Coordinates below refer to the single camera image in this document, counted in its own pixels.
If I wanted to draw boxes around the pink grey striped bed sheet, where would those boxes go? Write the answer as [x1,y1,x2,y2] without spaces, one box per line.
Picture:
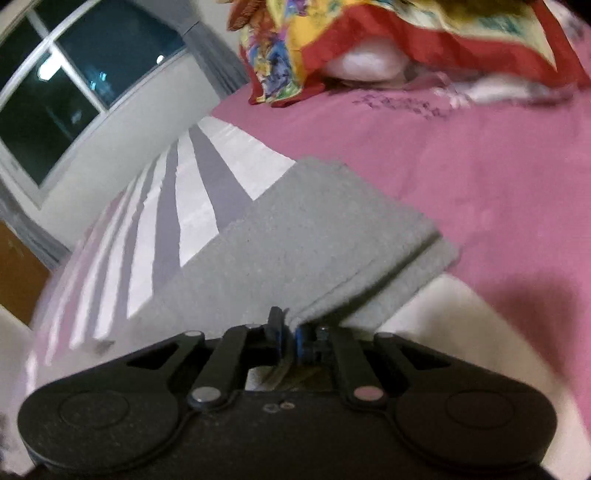
[18,85,591,462]

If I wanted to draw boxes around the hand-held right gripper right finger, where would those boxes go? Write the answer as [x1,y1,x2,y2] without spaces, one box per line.
[294,324,452,411]

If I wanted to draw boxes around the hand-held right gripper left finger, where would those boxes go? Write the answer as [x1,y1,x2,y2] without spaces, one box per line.
[124,306,286,412]

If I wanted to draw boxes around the colourful red patterned bag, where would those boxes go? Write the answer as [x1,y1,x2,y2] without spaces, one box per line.
[238,0,578,108]

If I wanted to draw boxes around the orange beige cloth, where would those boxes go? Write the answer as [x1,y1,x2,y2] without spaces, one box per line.
[228,0,274,32]

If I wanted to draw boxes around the grey pants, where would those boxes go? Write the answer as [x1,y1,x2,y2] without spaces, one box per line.
[127,156,461,335]

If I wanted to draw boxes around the white pillow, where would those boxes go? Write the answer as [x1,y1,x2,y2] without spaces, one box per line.
[323,39,409,84]

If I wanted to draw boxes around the brown wooden door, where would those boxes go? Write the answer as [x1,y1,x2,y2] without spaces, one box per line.
[0,220,52,326]

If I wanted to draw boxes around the white framed window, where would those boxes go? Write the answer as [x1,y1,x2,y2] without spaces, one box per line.
[0,0,195,204]

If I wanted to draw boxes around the grey curtain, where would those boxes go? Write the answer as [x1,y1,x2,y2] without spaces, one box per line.
[178,23,252,100]

